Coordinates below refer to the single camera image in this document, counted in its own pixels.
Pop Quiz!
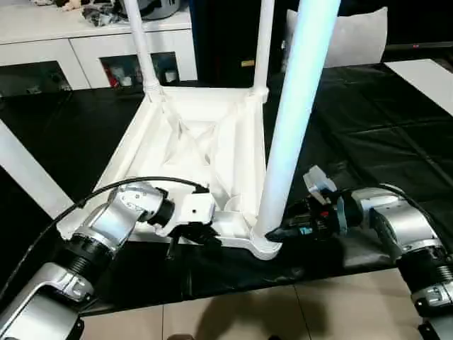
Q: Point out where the white plastic table top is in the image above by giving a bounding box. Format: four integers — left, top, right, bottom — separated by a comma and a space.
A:
57, 84, 285, 262

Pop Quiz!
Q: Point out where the black work mat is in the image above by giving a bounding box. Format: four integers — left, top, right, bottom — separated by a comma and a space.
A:
0, 62, 453, 317

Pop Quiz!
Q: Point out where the small red bottle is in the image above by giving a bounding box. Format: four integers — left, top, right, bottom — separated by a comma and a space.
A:
105, 65, 120, 88

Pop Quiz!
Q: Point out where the flat white board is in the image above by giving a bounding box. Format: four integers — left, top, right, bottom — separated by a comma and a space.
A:
384, 58, 453, 118

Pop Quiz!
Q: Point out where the grey printed cushion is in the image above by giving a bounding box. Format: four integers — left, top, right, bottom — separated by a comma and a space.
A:
282, 6, 389, 71

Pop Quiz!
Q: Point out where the black box with gold label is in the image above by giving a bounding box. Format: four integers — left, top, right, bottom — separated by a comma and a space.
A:
190, 0, 295, 81

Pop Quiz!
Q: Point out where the black rod red band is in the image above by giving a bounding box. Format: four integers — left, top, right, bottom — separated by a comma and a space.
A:
385, 41, 453, 50

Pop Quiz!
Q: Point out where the white cabinet with glass doors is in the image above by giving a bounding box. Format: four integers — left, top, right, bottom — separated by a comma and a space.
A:
0, 0, 199, 97

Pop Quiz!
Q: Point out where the grey round appliance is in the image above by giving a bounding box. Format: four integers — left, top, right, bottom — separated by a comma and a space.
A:
122, 0, 185, 21

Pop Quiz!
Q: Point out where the black tangled item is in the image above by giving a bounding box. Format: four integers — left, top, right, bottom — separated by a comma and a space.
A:
80, 3, 118, 28

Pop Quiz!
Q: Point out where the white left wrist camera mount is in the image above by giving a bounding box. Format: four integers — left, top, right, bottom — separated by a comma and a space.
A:
155, 193, 217, 239

